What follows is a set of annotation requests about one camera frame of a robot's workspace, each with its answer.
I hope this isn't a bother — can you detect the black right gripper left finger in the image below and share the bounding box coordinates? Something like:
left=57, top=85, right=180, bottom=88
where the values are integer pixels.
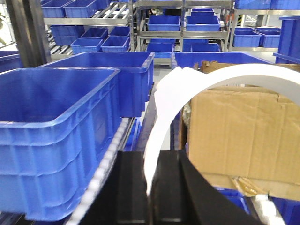
left=79, top=151, right=148, bottom=225

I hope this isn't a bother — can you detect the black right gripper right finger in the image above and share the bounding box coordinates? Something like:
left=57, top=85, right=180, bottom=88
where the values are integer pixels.
left=150, top=150, right=262, bottom=225

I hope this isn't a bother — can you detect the white curved PVC pipe clamp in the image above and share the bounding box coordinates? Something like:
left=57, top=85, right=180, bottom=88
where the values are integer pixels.
left=143, top=63, right=300, bottom=195

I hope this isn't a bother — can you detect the near blue target bin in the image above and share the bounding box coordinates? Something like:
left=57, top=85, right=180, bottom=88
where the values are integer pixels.
left=0, top=67, right=121, bottom=221

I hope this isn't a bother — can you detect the blue bin holding cardboard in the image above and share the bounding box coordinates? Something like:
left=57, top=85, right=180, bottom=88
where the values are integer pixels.
left=171, top=52, right=300, bottom=225

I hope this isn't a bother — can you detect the open brown cardboard box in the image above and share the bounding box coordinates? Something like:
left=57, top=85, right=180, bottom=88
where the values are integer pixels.
left=179, top=64, right=300, bottom=200

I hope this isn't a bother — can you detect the metal shelving rack with bins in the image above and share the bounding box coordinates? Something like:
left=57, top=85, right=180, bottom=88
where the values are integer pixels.
left=42, top=0, right=300, bottom=61

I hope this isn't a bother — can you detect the dark steel column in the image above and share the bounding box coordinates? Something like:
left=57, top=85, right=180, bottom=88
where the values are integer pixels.
left=5, top=0, right=52, bottom=68

